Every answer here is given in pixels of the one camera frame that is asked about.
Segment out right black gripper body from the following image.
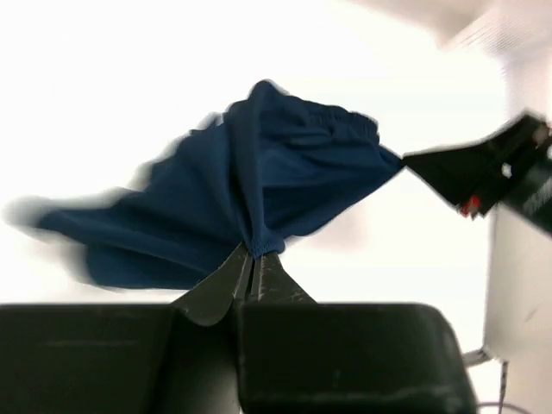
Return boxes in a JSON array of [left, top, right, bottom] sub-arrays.
[[459, 114, 551, 234]]

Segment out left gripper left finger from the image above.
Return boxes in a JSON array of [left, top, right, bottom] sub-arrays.
[[1, 247, 250, 413]]

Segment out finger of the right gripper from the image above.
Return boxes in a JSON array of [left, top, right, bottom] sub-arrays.
[[403, 129, 522, 216]]

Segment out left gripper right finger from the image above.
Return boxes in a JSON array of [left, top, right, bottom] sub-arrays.
[[235, 254, 477, 413]]

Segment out navy blue shorts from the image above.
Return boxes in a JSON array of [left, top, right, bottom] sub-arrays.
[[8, 80, 402, 290]]

